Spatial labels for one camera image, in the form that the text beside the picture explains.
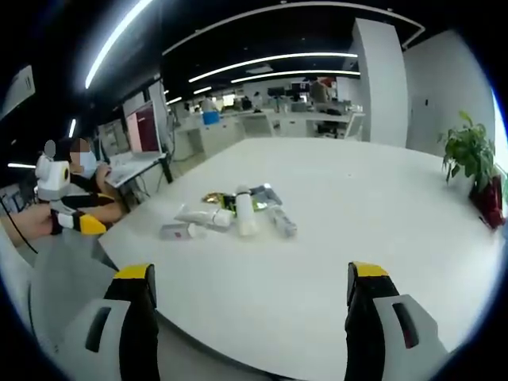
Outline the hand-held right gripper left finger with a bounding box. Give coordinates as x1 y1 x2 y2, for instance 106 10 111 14
59 263 160 381

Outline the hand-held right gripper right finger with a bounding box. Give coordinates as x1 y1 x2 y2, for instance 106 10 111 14
344 260 452 381

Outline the small grey packet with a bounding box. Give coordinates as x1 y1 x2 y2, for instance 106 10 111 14
159 222 208 241

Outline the white skincare tube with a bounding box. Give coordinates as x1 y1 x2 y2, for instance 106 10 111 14
173 205 234 230

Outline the dark skincare packet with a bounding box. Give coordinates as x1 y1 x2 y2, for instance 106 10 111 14
221 192 239 217

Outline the white skincare bottle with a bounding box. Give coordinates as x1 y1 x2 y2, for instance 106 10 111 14
235 183 260 238

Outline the grey-blue skincare packet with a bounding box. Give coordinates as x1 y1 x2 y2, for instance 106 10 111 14
249 183 285 207

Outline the person's left hand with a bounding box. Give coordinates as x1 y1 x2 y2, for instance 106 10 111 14
6 206 54 243

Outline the white desk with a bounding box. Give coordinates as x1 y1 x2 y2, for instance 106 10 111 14
103 152 175 190

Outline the white panel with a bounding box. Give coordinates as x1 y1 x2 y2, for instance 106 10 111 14
0 64 36 121

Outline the computer monitor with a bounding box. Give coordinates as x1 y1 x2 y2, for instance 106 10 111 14
124 100 164 156

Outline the ceiling light strip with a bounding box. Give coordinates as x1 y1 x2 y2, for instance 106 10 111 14
187 52 359 84
84 0 154 90
229 69 361 85

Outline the dark red plant pot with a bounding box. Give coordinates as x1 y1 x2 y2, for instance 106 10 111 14
468 174 508 230

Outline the green potted plant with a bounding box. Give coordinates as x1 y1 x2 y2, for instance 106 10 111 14
437 110 498 196

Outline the black cable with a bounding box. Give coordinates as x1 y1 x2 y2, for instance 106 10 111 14
0 196 40 255

